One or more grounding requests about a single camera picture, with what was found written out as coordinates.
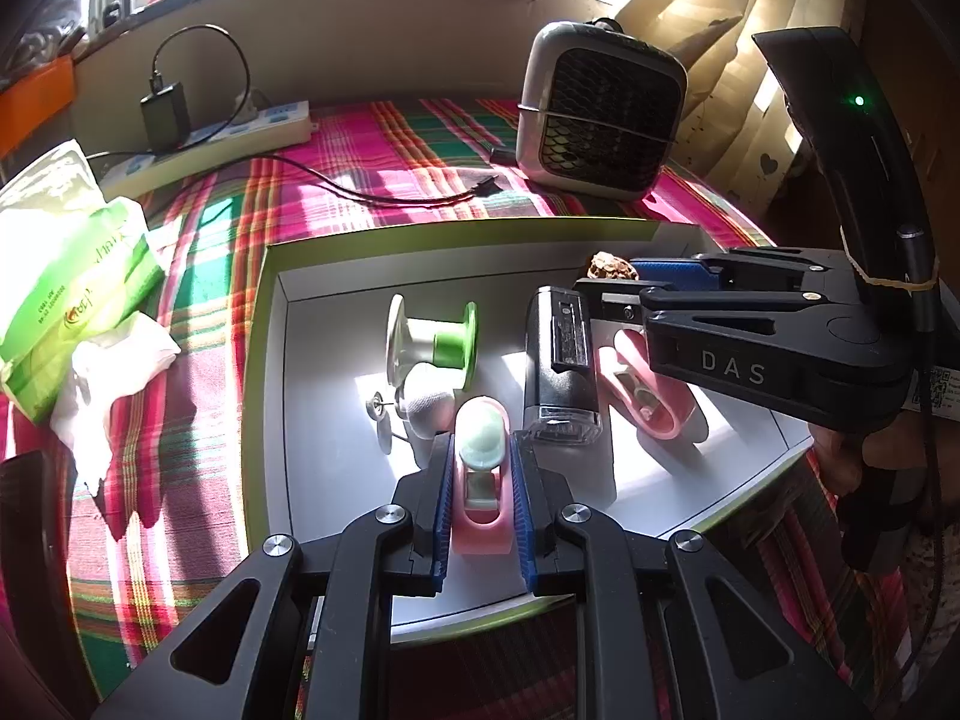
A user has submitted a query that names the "dark wooden furniture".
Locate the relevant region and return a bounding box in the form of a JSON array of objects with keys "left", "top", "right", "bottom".
[{"left": 0, "top": 450, "right": 98, "bottom": 720}]

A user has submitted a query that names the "crumpled white tissue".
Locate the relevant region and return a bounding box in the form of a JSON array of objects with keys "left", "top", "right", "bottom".
[{"left": 51, "top": 313, "right": 182, "bottom": 541}]

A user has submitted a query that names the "pale green round ball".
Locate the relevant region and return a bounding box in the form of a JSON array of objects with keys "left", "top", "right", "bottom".
[{"left": 459, "top": 420, "right": 505, "bottom": 470}]

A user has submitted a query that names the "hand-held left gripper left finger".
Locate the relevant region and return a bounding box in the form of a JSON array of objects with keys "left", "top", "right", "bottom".
[{"left": 90, "top": 431, "right": 457, "bottom": 720}]

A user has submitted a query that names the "black charger cable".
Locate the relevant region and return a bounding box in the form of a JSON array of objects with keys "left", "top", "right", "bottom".
[{"left": 86, "top": 25, "right": 502, "bottom": 209}]

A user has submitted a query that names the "small ribbed handheld device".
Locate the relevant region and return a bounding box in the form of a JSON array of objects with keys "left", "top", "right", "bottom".
[{"left": 521, "top": 285, "right": 603, "bottom": 445}]

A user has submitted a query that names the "pink plaid tablecloth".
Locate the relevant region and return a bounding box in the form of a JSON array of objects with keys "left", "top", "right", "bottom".
[{"left": 0, "top": 94, "right": 938, "bottom": 720}]

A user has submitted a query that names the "black charger adapter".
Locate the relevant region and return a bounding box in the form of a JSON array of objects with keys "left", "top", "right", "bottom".
[{"left": 141, "top": 79, "right": 192, "bottom": 151}]

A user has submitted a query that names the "white power strip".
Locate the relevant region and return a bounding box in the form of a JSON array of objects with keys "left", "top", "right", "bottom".
[{"left": 100, "top": 99, "right": 312, "bottom": 200}]

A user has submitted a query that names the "orange plastic tray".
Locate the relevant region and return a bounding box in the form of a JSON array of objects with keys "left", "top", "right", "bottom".
[{"left": 0, "top": 60, "right": 76, "bottom": 158}]

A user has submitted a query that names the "green tissue pack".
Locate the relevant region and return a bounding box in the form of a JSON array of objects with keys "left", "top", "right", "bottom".
[{"left": 0, "top": 139, "right": 167, "bottom": 425}]

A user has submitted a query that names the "green thread spool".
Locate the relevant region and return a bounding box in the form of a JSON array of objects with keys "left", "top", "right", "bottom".
[{"left": 386, "top": 292, "right": 481, "bottom": 391}]

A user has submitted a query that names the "small grey mesh heater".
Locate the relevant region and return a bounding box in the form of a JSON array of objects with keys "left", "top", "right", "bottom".
[{"left": 516, "top": 19, "right": 687, "bottom": 202}]

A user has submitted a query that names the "shallow white cardboard box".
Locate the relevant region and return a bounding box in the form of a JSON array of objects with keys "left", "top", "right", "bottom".
[{"left": 259, "top": 217, "right": 815, "bottom": 646}]

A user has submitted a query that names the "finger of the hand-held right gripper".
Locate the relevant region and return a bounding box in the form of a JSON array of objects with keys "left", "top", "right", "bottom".
[
  {"left": 630, "top": 246, "right": 852, "bottom": 291},
  {"left": 574, "top": 277, "right": 845, "bottom": 410}
]

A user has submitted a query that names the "pale egg shaped ball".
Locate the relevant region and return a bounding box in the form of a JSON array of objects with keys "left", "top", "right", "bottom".
[{"left": 401, "top": 364, "right": 458, "bottom": 440}]

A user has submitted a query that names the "person's right hand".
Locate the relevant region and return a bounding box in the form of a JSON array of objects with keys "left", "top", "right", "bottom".
[{"left": 810, "top": 424, "right": 871, "bottom": 500}]

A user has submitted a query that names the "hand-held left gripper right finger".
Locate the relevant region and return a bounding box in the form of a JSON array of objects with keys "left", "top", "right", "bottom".
[{"left": 510, "top": 429, "right": 871, "bottom": 720}]

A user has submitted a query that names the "brown walnut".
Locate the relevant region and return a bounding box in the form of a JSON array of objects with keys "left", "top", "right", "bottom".
[{"left": 586, "top": 251, "right": 640, "bottom": 282}]

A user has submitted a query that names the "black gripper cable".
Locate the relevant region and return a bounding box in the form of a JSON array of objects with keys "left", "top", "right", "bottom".
[{"left": 896, "top": 225, "right": 946, "bottom": 691}]

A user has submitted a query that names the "cream heart print curtain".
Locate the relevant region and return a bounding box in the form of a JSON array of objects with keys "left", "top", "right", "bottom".
[{"left": 615, "top": 0, "right": 863, "bottom": 196}]

